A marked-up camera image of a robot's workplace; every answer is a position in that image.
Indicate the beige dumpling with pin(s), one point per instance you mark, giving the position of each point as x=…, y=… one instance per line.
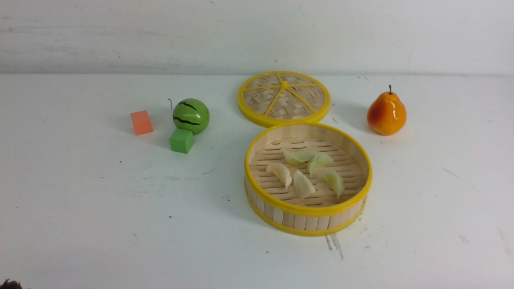
x=281, y=172
x=302, y=185

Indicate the pale green dumpling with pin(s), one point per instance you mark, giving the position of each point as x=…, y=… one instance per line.
x=298, y=157
x=333, y=180

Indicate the greenish dumpling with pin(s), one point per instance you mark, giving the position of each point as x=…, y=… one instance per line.
x=317, y=163

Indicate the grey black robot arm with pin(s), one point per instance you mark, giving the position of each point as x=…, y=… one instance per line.
x=10, y=284

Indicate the woven bamboo steamer lid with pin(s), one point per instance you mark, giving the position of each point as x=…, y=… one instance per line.
x=283, y=97

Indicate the bamboo steamer tray yellow rim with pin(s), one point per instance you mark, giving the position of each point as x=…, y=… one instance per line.
x=322, y=213

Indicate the green toy watermelon ball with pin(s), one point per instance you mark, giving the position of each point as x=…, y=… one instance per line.
x=190, y=114

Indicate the green foam cube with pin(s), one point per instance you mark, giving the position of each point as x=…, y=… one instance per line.
x=181, y=141

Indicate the orange foam cube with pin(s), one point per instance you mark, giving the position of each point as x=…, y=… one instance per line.
x=142, y=123

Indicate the orange toy pear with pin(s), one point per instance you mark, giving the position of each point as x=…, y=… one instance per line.
x=387, y=114

